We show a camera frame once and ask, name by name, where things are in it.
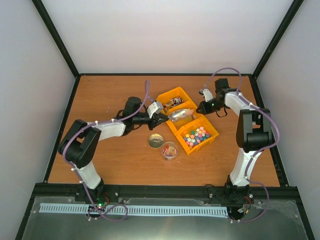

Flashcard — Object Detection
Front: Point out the yellow popsicle candy bin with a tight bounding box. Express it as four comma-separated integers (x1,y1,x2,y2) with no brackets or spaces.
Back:
166,104,203,135

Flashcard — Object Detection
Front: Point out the silver metal scoop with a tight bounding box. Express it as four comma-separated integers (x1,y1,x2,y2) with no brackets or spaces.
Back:
168,108,194,123

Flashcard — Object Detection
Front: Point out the yellow star candy bin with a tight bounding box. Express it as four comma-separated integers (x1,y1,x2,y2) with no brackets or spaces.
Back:
175,116,219,155

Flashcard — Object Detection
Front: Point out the gold jar lid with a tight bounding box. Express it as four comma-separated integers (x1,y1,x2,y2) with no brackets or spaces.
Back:
147,133,165,149

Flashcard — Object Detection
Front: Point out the clear glass jar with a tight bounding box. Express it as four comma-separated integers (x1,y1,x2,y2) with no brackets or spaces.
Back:
160,141,178,161

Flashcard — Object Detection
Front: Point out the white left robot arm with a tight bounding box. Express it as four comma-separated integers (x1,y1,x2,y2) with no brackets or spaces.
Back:
57,96,169,202

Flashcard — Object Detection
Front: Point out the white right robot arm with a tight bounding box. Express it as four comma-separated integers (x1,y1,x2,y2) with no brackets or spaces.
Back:
196,78,272,203

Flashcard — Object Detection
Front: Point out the pile of star candies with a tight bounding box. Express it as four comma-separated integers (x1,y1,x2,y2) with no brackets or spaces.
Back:
182,126,211,149

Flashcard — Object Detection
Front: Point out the pile of lollipops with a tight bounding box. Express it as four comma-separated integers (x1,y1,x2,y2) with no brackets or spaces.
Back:
162,96,184,112

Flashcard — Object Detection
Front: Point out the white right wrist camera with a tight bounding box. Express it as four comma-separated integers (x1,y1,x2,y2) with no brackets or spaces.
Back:
199,88,214,103

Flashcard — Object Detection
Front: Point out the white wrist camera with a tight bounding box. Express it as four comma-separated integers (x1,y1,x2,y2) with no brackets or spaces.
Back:
199,88,214,103
147,101,163,119

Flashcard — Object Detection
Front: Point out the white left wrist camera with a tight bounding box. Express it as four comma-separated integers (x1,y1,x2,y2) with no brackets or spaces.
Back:
147,101,163,119

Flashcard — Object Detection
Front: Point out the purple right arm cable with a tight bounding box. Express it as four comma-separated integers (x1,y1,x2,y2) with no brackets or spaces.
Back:
203,67,281,223

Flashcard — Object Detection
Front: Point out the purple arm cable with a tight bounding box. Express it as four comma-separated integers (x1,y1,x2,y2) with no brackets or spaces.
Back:
63,79,151,223
203,67,281,223

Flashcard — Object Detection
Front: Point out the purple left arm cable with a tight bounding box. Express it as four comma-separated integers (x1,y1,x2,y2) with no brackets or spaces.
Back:
63,79,151,223

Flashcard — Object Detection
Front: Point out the black aluminium frame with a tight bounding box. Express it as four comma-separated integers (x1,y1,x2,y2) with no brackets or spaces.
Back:
16,0,315,240

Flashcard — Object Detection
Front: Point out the light blue cable duct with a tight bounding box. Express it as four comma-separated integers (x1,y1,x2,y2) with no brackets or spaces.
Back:
38,203,228,218

